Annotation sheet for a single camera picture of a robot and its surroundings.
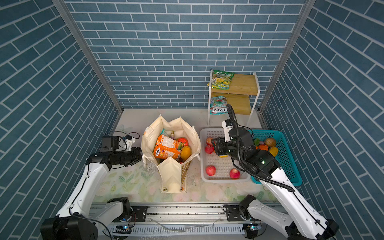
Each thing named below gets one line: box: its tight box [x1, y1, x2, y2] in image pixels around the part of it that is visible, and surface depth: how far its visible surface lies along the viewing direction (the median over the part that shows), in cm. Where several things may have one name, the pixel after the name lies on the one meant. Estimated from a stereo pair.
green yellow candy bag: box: [207, 70, 235, 90], surface depth 90 cm
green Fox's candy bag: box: [210, 96, 228, 115], surface depth 98 cm
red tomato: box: [177, 137, 189, 146], surface depth 92 cm
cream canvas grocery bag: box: [140, 115, 201, 193], surface depth 77 cm
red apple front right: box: [229, 168, 241, 180], surface depth 84 cm
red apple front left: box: [205, 165, 217, 176], surface depth 85 cm
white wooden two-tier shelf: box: [207, 69, 261, 126], surface depth 91 cm
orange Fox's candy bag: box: [153, 134, 181, 160], surface depth 83 cm
